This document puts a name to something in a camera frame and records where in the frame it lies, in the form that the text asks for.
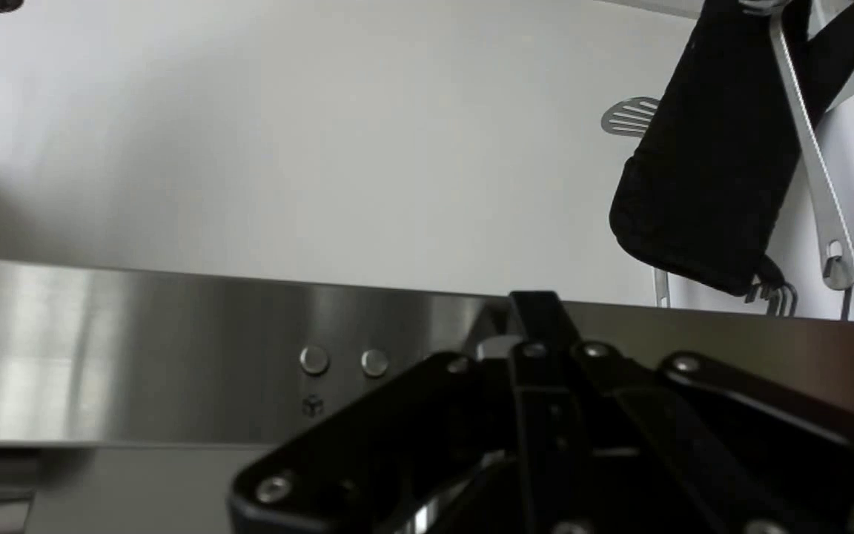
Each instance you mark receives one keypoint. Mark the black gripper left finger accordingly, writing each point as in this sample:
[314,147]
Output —
[378,445]

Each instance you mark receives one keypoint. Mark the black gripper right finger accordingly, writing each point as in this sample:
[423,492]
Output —
[666,454]

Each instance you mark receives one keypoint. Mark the round silver hood button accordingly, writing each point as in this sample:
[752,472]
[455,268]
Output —
[374,363]
[314,360]

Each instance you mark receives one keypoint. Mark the stainless steel kitchen hood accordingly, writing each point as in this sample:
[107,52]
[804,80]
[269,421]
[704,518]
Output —
[150,346]

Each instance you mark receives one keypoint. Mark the metal hanging fork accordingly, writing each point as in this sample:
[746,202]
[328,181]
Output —
[771,295]

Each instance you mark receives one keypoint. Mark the black hanging oven mitt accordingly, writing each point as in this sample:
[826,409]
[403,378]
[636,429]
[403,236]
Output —
[704,168]

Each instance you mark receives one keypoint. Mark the silver metal utensil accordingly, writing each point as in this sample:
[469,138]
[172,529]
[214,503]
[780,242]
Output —
[814,157]

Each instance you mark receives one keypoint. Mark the grey slotted spatula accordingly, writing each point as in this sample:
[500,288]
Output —
[629,116]

